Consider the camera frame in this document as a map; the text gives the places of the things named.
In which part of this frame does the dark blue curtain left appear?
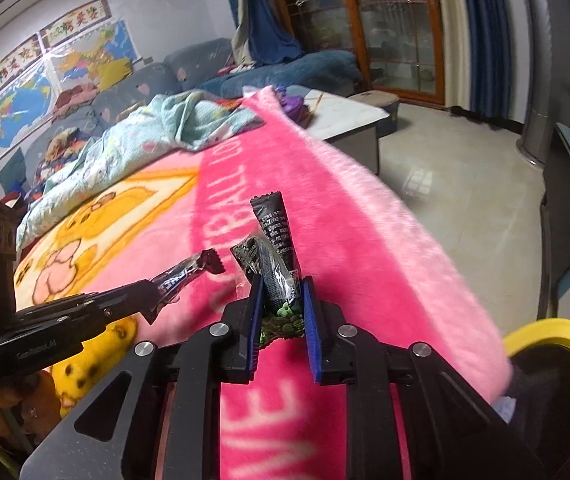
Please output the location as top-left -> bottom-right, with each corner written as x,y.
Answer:
228,0 -> 304,67

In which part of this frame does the person's left hand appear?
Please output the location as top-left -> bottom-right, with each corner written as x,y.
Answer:
0,370 -> 61,448

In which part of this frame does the china map poster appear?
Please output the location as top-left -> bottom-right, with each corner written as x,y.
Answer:
50,20 -> 140,91

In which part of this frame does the dark brown candy wrapper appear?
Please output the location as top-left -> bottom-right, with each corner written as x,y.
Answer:
151,248 -> 225,308

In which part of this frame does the round grey stool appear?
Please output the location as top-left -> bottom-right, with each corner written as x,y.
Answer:
350,90 -> 400,139

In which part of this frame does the yellow rimmed trash bin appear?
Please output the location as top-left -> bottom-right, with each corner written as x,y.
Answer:
493,318 -> 570,472

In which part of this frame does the black tv cabinet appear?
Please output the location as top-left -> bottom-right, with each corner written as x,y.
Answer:
536,124 -> 570,320

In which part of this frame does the white low coffee table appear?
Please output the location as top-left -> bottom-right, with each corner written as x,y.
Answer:
304,90 -> 390,174

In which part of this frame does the dark blue curtain right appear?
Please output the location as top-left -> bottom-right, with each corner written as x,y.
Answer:
465,0 -> 513,119

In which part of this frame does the wooden glass balcony door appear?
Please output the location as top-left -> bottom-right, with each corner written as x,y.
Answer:
274,0 -> 444,107

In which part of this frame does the world map poster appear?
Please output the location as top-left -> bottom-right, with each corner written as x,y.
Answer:
0,61 -> 60,159

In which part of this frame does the blue grey sofa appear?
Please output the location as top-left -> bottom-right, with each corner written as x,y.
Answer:
0,38 -> 363,193

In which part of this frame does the dark blue curtain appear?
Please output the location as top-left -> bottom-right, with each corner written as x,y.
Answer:
228,0 -> 304,67
465,0 -> 513,119

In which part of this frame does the black green snack wrapper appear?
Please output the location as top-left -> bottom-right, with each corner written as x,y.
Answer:
230,192 -> 304,349

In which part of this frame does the silver tower air conditioner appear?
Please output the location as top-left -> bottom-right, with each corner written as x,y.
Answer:
517,0 -> 570,168

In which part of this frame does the light blue cartoon quilt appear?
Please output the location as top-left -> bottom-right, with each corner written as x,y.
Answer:
17,90 -> 263,250

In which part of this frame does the pink cartoon blanket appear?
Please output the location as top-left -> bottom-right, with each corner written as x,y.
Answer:
15,89 -> 512,479

